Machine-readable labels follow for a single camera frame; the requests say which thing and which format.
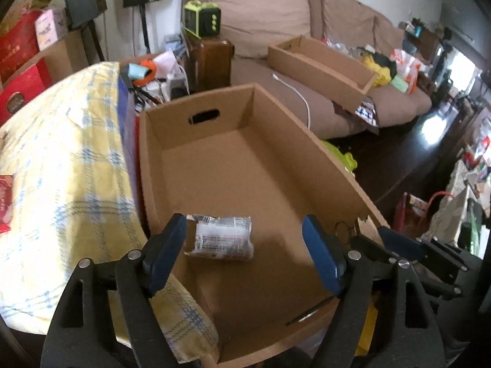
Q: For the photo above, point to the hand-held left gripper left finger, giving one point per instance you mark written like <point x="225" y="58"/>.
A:
<point x="167" y="257"/>

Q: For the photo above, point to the brown cardboard carton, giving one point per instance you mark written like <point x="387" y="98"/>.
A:
<point x="65" y="53"/>

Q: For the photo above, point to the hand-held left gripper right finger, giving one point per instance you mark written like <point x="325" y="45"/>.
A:
<point x="322" y="257"/>

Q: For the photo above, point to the pile of colourful packets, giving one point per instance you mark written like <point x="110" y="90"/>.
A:
<point x="345" y="48"/>

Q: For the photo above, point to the white paper sheet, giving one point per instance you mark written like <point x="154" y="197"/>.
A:
<point x="167" y="61"/>

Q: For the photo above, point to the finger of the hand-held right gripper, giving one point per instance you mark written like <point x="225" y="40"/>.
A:
<point x="437" y="278"/>
<point x="401" y="241"/>

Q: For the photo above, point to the red gift bag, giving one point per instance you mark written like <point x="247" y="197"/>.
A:
<point x="17" y="42"/>

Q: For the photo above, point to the red gift box round label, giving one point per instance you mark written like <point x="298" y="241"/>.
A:
<point x="23" y="92"/>

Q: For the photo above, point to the yellow checked tablecloth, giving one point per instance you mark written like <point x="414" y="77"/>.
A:
<point x="69" y="153"/>

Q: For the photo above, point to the white snack packet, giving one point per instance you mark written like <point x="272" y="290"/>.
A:
<point x="222" y="239"/>

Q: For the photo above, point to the small cardboard box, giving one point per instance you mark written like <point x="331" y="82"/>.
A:
<point x="307" y="65"/>

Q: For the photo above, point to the pink white carton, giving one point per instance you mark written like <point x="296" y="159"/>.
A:
<point x="50" y="28"/>

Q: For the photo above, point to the black speaker stand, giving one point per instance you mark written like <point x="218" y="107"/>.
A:
<point x="94" y="42"/>
<point x="144" y="27"/>

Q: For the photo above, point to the large cardboard box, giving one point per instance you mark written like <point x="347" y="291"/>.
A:
<point x="249" y="168"/>

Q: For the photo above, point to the teal orange hair dryer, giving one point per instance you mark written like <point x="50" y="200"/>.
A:
<point x="140" y="71"/>

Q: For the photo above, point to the blue box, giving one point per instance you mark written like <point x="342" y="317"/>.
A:
<point x="126" y="122"/>

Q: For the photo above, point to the mint green packet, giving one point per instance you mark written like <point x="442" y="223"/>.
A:
<point x="399" y="84"/>

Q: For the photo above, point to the green black power station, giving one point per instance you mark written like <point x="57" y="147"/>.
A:
<point x="201" y="21"/>

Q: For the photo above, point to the brown sofa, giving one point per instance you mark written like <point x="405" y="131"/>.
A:
<point x="268" y="96"/>

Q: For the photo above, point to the orange white paper bag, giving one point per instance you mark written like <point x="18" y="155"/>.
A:
<point x="408" y="67"/>

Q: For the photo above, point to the blue red white package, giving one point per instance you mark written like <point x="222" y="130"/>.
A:
<point x="366" y="113"/>

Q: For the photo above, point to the beige sofa cushion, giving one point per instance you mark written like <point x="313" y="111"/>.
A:
<point x="345" y="19"/>
<point x="387" y="32"/>
<point x="261" y="11"/>

